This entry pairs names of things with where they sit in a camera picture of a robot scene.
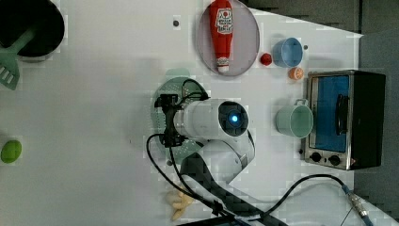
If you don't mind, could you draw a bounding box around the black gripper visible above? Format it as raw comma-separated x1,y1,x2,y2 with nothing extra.
154,94,184,148

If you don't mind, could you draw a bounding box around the mint green oval strainer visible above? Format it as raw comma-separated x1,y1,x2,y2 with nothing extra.
151,68,209,164

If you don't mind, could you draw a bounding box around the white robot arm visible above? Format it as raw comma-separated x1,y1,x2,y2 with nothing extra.
154,92,288,226

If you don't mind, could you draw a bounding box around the round grey plate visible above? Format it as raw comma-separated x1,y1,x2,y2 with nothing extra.
196,0,260,76

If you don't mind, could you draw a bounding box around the red plush ketchup bottle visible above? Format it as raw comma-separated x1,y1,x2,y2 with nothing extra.
209,0,233,73

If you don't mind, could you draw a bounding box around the red toy strawberry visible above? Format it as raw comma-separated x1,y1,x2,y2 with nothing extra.
260,53,273,66

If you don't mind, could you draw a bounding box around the blue bowl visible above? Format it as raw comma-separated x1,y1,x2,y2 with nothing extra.
272,38,303,68

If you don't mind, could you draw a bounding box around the toy orange slice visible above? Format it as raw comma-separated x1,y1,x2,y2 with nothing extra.
288,67,304,80

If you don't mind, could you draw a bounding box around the mint green cup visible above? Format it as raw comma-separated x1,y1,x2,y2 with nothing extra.
276,99,313,138

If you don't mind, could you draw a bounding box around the green plastic spatula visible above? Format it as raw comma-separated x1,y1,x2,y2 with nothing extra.
0,29,35,90

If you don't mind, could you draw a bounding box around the green toy lime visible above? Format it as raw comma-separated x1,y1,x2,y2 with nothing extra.
1,140,22,164

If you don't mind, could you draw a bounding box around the black round pot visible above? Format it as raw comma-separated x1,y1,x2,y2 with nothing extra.
0,0,66,57

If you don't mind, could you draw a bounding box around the black silver toaster oven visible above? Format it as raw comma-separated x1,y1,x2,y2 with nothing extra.
304,70,386,170

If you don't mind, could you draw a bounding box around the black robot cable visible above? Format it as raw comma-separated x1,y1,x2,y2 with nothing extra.
146,78,375,226

